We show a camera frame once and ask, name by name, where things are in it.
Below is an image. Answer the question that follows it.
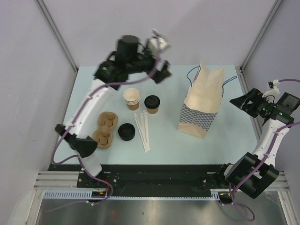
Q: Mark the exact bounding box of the black cup lid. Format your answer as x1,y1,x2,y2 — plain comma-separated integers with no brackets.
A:
144,95,160,109

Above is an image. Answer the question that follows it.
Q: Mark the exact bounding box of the checkered paper takeout bag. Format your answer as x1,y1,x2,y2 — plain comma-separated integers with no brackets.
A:
177,63,237,139

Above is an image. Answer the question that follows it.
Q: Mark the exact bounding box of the stack of paper cups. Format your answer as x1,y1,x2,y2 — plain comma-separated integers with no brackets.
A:
123,88,140,111

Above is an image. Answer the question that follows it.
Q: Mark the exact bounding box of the brown paper coffee cup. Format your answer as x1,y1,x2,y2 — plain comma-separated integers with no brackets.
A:
146,107,159,114

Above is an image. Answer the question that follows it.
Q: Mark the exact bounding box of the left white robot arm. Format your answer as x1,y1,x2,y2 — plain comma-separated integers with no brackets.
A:
55,32,171,188

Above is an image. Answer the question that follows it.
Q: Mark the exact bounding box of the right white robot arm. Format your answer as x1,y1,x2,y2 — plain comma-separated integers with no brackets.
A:
216,89,300,199

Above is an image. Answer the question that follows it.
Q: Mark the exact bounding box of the wrapped straw right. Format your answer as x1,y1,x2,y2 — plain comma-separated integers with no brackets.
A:
143,111,150,151

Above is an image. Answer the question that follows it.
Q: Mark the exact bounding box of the wrapped straw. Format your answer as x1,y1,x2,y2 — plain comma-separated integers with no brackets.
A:
143,111,150,151
134,113,145,150
140,110,149,152

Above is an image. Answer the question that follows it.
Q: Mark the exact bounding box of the wrapped straw middle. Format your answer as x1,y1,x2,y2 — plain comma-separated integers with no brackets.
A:
140,110,149,152

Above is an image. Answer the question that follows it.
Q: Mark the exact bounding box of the wrapped straw left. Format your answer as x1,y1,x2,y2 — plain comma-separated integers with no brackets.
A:
134,113,145,150

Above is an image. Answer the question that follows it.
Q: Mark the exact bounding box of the stack of black lids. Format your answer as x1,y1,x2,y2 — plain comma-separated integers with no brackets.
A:
118,123,135,141

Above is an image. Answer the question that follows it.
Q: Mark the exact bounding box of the brown cardboard cup carrier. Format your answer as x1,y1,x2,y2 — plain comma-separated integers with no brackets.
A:
92,112,118,149

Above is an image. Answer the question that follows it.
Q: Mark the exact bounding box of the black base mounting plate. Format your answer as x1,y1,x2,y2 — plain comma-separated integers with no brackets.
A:
46,164,235,197

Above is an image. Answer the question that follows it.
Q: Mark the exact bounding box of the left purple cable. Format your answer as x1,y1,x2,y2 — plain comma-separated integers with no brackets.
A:
45,37,165,213

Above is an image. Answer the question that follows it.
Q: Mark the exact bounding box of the purple cable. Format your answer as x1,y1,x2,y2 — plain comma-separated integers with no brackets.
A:
45,37,165,213
228,78,300,222

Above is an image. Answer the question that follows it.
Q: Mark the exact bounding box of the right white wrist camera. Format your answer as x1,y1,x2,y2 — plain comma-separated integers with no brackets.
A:
263,79,280,98

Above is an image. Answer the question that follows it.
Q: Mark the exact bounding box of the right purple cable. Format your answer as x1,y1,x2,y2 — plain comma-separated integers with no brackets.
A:
228,78,300,222

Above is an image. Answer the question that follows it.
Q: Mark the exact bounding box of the white cable duct rail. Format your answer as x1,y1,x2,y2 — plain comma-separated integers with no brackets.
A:
43,189,228,202

